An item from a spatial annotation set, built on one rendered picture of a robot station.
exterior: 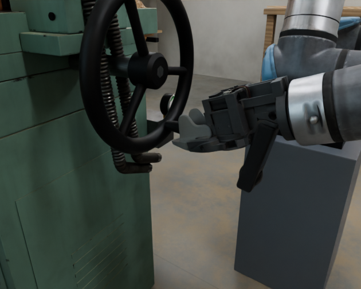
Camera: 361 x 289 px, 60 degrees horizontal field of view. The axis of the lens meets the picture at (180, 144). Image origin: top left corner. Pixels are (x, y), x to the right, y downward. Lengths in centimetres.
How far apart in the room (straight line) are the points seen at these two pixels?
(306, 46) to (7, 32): 46
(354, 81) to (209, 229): 113
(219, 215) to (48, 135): 104
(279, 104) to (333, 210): 60
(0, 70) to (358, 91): 50
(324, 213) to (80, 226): 66
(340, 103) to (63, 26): 40
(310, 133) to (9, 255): 56
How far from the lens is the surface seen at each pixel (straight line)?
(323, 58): 53
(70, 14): 54
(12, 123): 60
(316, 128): 41
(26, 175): 64
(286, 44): 55
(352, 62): 53
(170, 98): 83
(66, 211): 73
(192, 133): 50
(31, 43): 57
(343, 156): 92
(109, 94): 56
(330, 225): 102
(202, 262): 130
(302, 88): 42
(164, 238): 139
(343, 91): 40
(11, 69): 59
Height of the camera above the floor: 92
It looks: 24 degrees down
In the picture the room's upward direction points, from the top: straight up
